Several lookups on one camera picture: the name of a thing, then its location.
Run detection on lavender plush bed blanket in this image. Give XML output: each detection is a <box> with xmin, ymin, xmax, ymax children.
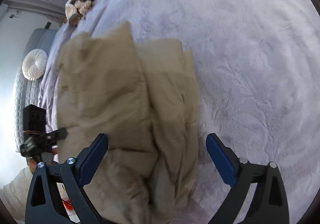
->
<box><xmin>39</xmin><ymin>0</ymin><xmax>319</xmax><ymax>223</ymax></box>

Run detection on white round pleated cushion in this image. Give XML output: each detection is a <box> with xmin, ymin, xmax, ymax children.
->
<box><xmin>22</xmin><ymin>49</ymin><xmax>48</xmax><ymax>81</ymax></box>

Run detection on tan puffer jacket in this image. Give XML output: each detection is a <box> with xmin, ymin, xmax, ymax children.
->
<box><xmin>57</xmin><ymin>22</ymin><xmax>199</xmax><ymax>223</ymax></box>

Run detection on left hand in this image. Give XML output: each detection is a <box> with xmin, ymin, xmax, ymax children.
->
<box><xmin>28</xmin><ymin>144</ymin><xmax>60</xmax><ymax>173</ymax></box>

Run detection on grey quilted headboard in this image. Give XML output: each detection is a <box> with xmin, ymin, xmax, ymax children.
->
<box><xmin>14</xmin><ymin>28</ymin><xmax>57</xmax><ymax>152</ymax></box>

